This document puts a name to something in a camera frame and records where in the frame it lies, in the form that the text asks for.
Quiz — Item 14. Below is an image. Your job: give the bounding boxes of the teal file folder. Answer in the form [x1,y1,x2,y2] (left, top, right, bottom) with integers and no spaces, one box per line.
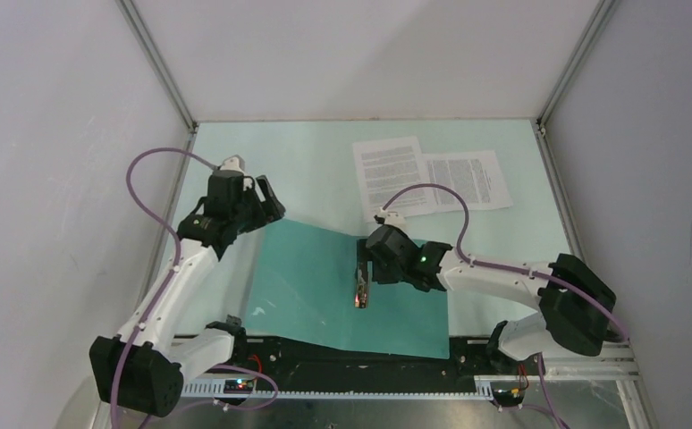
[243,220,450,359]

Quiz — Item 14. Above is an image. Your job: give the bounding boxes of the printed paper sheet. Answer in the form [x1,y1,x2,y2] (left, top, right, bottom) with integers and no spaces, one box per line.
[424,150,513,211]
[352,136,435,222]

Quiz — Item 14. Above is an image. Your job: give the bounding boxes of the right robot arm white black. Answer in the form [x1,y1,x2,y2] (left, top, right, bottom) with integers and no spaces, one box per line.
[355,224,618,374]

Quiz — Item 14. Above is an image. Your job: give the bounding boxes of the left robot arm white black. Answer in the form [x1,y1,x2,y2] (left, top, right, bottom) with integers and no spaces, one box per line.
[89,168,285,417]

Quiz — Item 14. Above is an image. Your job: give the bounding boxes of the metal folder clip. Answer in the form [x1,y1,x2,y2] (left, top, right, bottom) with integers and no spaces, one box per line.
[354,279,370,309]

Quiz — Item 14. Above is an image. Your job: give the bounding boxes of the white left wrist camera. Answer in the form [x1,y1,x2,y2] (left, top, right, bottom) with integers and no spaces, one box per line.
[215,155,246,175]

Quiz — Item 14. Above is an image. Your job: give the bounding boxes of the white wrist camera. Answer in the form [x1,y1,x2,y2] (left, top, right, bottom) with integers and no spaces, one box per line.
[215,155,246,175]
[374,207,407,233]

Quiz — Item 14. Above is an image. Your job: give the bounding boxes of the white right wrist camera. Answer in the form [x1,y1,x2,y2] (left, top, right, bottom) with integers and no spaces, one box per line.
[374,207,407,233]

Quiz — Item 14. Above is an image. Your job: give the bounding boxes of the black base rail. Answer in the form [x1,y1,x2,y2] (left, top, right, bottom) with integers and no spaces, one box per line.
[230,336,538,394]

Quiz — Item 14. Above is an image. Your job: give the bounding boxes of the white slotted cable duct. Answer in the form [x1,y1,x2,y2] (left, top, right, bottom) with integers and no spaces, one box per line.
[180,378,495,400]

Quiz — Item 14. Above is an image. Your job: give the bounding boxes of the aluminium frame post left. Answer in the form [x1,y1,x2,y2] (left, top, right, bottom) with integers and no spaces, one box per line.
[114,0,198,132]

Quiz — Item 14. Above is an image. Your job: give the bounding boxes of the aluminium frame post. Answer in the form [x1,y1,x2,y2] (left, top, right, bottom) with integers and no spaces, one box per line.
[535,0,620,134]
[114,0,198,132]

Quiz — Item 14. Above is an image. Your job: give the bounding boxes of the aluminium frame post right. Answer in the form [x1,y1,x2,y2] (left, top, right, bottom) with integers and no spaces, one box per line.
[535,0,620,134]

